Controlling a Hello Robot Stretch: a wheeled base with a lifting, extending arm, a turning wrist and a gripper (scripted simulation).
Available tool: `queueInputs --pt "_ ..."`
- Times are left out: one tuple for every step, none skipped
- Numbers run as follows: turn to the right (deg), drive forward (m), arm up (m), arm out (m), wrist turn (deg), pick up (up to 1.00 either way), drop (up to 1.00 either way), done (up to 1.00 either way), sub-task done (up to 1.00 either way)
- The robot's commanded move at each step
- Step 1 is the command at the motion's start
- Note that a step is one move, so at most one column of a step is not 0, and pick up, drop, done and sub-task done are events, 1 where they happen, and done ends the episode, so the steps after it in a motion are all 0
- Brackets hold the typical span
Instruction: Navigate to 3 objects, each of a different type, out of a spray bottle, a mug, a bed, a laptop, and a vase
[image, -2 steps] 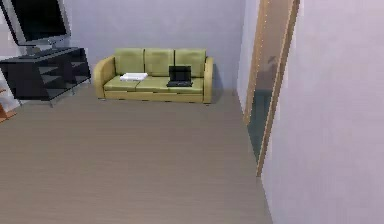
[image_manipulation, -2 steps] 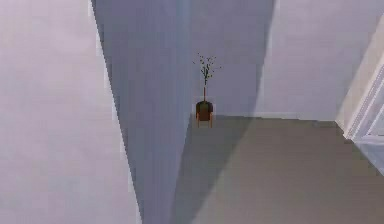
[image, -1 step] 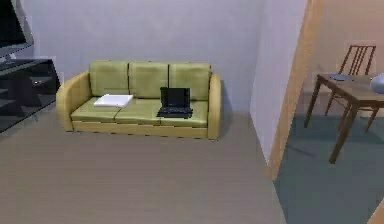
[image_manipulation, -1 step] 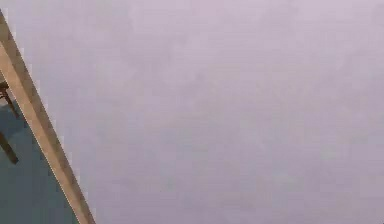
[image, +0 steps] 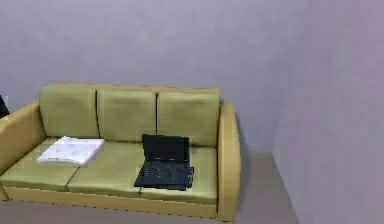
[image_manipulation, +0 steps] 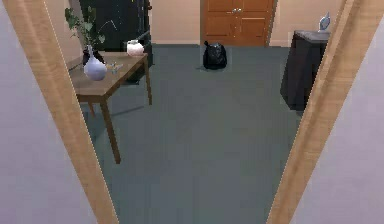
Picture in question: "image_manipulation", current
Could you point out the pale blue round vase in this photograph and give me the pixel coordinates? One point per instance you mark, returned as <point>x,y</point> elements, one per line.
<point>95,69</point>

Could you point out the pale blue spray bottle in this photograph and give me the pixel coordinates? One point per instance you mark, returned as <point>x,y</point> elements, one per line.
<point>324,23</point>

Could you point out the black bin bag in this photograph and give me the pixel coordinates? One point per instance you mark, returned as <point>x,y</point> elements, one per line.
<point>215,56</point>

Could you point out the white round pot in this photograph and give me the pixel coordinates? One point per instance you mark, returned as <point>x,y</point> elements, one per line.
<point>135,48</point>

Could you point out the small clear glass object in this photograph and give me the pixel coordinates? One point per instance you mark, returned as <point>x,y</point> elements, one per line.
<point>114,67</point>

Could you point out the brown wooden table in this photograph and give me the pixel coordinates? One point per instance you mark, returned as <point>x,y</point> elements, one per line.
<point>96,87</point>

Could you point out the orange wooden room door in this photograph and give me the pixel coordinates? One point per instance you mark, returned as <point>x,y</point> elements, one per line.
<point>237,21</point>

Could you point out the tall black cupboard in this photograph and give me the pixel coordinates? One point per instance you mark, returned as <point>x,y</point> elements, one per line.
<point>115,25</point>

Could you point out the black cabinet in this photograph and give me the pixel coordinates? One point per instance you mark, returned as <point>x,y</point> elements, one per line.
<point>303,68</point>

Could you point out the green house plant dark pot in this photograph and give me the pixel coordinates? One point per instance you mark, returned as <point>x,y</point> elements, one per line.
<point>85,30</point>

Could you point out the light wooden door frame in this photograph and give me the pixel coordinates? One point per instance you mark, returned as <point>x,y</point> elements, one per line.
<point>60,106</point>

